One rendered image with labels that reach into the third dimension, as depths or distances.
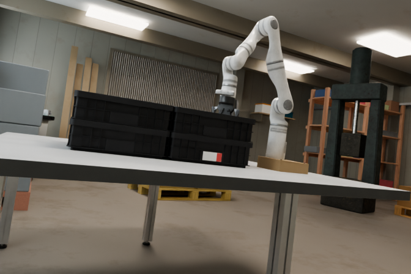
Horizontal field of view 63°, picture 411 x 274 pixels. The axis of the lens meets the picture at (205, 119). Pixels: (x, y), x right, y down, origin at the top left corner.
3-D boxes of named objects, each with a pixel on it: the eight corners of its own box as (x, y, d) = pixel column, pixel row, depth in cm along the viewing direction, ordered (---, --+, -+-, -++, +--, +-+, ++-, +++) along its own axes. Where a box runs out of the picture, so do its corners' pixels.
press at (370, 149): (355, 214, 514) (371, 38, 533) (311, 202, 594) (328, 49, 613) (385, 214, 546) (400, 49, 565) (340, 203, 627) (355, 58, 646)
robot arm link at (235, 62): (232, 60, 155) (249, 43, 161) (220, 62, 162) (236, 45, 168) (240, 72, 158) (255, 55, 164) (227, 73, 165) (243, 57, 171)
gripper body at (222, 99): (238, 98, 163) (235, 117, 163) (221, 96, 166) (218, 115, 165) (234, 95, 156) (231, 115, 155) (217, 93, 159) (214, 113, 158)
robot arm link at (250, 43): (232, 46, 169) (243, 42, 162) (259, 18, 181) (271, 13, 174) (241, 61, 172) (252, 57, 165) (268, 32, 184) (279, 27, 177)
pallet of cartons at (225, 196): (145, 200, 414) (151, 162, 418) (125, 186, 500) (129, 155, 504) (235, 202, 478) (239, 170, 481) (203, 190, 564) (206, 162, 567)
